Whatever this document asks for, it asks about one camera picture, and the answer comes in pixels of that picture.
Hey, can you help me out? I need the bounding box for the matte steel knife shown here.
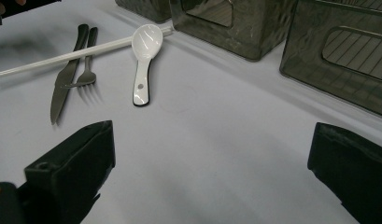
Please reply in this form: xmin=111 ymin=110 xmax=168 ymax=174
xmin=50 ymin=23 xmax=90 ymax=126

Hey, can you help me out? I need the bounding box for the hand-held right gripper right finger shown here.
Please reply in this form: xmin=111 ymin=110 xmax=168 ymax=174
xmin=306 ymin=121 xmax=382 ymax=224

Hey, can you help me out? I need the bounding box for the white chopstick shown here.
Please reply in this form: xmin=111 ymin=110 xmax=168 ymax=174
xmin=0 ymin=26 xmax=175 ymax=79

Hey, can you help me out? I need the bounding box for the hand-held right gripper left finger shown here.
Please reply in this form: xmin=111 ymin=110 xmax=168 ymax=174
xmin=23 ymin=120 xmax=117 ymax=224

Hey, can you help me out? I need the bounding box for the matte steel fork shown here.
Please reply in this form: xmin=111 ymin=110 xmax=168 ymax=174
xmin=64 ymin=26 xmax=103 ymax=105

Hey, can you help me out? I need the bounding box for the smoky transparent plastic box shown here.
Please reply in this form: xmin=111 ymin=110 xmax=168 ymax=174
xmin=279 ymin=0 xmax=382 ymax=119
xmin=169 ymin=0 xmax=298 ymax=63
xmin=114 ymin=0 xmax=173 ymax=24

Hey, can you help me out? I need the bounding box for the white ceramic spoon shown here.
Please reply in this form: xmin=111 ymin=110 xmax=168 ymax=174
xmin=131 ymin=23 xmax=164 ymax=107

